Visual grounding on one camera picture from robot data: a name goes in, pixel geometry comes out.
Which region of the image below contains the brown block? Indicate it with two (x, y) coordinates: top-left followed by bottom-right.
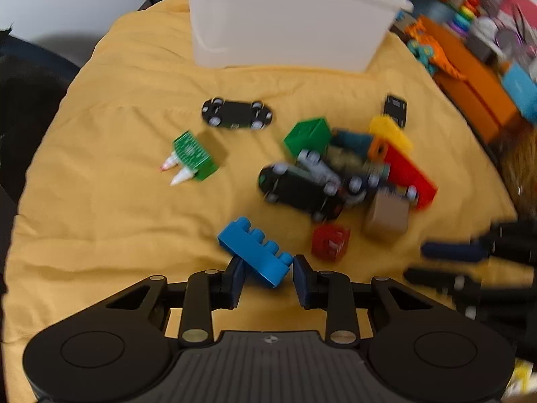
(362, 195), (409, 242)

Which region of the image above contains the small black toy car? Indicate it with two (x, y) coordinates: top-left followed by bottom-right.
(383, 94), (408, 129)

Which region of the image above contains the large black toy car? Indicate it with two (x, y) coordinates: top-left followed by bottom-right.
(257, 163), (345, 223)

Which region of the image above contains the orange and teal dinosaur toy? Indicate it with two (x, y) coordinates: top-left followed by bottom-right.
(405, 19), (468, 81)

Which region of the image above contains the red cube block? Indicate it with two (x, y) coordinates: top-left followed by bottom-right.
(311, 224), (351, 262)

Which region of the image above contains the yellow building block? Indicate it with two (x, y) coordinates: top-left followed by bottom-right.
(368, 114), (414, 154)

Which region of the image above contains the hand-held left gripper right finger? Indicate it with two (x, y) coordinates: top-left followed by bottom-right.
(292, 254), (436, 348)

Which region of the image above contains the green block with white tips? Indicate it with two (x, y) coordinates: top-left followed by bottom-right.
(158, 129), (219, 187)

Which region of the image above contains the white desktop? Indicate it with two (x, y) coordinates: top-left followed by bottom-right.
(0, 0), (194, 76)

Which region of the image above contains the green cube block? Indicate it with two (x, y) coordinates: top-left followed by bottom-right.
(283, 118), (333, 158)

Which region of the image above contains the light blue box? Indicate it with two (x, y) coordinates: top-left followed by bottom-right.
(501, 65), (537, 124)

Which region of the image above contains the yellow cloth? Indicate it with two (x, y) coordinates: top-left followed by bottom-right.
(0, 0), (521, 403)

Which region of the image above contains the white plastic storage bin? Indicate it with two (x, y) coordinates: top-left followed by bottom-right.
(170, 0), (415, 73)

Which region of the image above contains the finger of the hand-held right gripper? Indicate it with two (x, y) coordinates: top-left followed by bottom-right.
(403, 268), (482, 303)
(421, 219), (537, 267)

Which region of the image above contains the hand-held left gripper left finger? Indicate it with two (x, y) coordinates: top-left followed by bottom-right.
(103, 256), (246, 348)

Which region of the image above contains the pink board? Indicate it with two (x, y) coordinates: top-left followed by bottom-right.
(497, 0), (537, 30)

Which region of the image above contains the rainbow stacking toy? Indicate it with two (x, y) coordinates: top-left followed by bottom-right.
(451, 0), (481, 32)

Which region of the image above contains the grey toy car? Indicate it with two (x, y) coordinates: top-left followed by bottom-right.
(296, 149), (370, 206)

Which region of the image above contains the orange small block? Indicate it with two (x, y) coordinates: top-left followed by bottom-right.
(368, 138), (389, 161)

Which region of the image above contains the blue building block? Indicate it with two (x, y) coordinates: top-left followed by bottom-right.
(216, 217), (294, 289)

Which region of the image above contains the black chair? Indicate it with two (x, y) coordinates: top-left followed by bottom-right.
(0, 29), (81, 345)

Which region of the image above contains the long red building block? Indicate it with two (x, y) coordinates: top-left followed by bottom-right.
(380, 145), (439, 211)

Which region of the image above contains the orange box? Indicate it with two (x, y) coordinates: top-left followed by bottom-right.
(413, 16), (523, 143)

